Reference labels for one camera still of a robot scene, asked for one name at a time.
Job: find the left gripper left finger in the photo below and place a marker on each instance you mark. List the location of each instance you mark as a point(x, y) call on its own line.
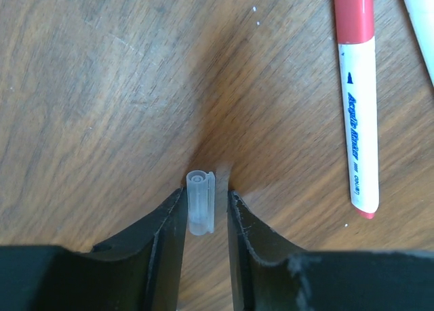
point(136, 269)

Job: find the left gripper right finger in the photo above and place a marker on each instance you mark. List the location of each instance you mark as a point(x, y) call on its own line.
point(268, 272)

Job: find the clear pen cap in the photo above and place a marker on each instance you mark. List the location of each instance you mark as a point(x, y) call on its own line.
point(201, 188)

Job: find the white marker red tip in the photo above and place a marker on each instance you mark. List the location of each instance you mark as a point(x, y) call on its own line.
point(357, 61)

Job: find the white marker black tip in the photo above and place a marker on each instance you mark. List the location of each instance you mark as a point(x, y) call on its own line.
point(421, 16)

